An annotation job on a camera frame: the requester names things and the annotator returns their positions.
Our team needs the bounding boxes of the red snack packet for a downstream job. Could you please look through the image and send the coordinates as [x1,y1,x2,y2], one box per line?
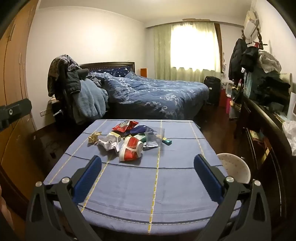
[112,120,139,133]

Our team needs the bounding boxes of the pale green sheer curtain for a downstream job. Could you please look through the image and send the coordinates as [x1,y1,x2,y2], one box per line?
[154,22,222,81]

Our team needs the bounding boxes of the grey patterned garment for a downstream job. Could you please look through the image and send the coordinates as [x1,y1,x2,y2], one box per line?
[47,54,81,98]

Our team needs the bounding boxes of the white fan heater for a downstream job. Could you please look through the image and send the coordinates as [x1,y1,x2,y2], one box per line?
[225,81,235,98]

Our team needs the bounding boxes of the light blue fleece blanket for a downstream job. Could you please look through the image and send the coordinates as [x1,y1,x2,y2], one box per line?
[73,79,110,123]

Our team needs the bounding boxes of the blue floral duvet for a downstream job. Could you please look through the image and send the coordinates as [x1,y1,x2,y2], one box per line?
[88,71,210,120]

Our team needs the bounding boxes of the red and white packet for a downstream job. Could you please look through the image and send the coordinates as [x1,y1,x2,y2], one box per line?
[119,136,144,163]

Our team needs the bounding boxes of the person's left forearm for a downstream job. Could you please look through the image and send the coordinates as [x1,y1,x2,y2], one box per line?
[0,185,14,234]

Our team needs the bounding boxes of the white round stool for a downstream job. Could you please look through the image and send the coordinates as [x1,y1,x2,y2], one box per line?
[217,153,251,184]

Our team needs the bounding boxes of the dark padded jacket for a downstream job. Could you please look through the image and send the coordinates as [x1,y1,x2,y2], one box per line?
[65,70,82,95]

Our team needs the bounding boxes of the brown drape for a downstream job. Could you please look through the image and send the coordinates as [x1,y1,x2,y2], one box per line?
[214,23,223,73]

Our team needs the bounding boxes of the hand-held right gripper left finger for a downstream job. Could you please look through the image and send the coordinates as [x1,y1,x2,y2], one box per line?
[25,155,102,241]

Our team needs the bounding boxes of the cream cardboard box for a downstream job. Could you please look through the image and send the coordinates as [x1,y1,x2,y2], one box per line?
[109,131,122,142]

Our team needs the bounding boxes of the crumpled gold wrapper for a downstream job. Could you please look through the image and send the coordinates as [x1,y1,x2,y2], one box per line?
[88,132,102,143]

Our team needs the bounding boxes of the black handbag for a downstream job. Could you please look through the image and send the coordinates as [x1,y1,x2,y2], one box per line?
[231,88,243,107]

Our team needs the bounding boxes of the dark wooden bed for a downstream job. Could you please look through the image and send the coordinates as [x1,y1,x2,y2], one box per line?
[77,61,210,121]

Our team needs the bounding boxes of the blue starry pillow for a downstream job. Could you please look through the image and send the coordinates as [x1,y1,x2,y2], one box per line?
[99,66,132,77]

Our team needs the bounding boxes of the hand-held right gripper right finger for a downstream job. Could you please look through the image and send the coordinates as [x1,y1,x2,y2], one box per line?
[194,154,271,241]

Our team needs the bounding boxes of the crumpled silver foil wrapper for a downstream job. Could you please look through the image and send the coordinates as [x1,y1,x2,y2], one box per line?
[95,134,121,152]

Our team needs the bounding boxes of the white plastic bag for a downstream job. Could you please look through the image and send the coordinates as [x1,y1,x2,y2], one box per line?
[282,120,296,156]

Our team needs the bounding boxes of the black hanging coat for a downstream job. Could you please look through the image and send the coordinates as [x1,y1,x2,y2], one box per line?
[228,38,248,80]

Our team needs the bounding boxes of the black suitcase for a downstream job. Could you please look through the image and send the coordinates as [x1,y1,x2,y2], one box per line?
[203,76,221,106]

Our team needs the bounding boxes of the dark blue snack packet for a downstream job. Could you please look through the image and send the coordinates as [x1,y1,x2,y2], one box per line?
[129,125,148,136]

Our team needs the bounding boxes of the white air conditioner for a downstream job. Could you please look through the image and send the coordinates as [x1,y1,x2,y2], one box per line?
[243,10,260,36]

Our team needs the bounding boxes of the black hanging jacket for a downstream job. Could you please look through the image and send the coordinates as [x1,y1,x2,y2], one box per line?
[240,46,259,72]

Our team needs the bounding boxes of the dark wooden dresser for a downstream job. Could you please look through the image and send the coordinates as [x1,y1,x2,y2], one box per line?
[240,95,296,232]

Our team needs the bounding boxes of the red box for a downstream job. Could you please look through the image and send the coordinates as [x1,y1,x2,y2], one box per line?
[219,88,228,107]

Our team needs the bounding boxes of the clear plastic cup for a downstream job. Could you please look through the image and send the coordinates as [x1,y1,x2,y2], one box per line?
[144,127,165,144]

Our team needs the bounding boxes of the blue checked tablecloth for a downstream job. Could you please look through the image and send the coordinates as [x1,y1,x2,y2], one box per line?
[43,119,243,235]

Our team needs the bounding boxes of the pile of dark clothes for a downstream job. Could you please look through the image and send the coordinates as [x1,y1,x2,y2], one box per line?
[257,70,290,109]

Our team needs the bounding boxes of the wooden wardrobe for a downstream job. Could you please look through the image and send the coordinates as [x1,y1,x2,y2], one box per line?
[0,0,38,209]

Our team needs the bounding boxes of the white hanging garment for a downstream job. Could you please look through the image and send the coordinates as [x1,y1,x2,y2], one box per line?
[258,49,282,72]

